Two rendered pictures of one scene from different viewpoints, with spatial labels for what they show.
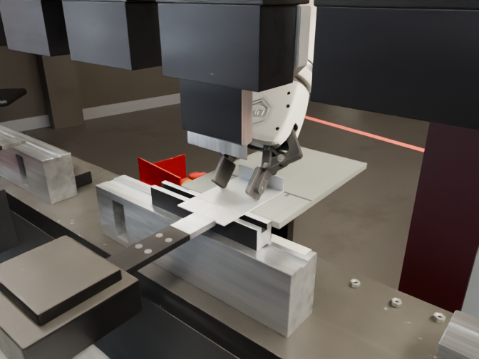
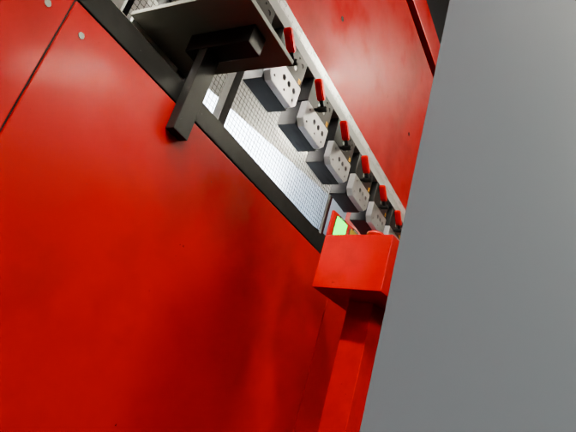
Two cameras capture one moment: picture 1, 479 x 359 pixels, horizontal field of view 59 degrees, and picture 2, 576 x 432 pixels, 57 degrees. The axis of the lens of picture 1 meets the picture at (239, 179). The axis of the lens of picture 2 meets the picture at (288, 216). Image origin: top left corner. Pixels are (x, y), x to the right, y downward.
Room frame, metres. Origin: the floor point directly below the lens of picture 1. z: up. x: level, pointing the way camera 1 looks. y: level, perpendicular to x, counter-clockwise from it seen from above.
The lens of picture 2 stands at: (0.78, -0.90, 0.35)
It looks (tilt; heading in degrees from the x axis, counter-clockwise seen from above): 22 degrees up; 84
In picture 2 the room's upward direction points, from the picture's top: 17 degrees clockwise
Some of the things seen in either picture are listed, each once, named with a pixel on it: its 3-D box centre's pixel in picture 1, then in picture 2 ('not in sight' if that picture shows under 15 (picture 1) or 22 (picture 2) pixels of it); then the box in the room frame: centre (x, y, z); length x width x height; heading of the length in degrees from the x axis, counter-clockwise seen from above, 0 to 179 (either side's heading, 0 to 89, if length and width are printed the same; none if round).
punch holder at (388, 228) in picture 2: not in sight; (386, 231); (1.38, 1.09, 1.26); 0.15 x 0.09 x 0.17; 51
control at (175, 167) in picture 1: (183, 189); (375, 267); (1.09, 0.16, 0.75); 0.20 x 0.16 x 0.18; 43
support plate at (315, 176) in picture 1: (279, 176); (212, 38); (0.62, -0.06, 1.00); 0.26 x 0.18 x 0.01; 141
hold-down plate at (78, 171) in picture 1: (45, 164); not in sight; (0.94, 0.46, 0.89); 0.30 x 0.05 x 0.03; 51
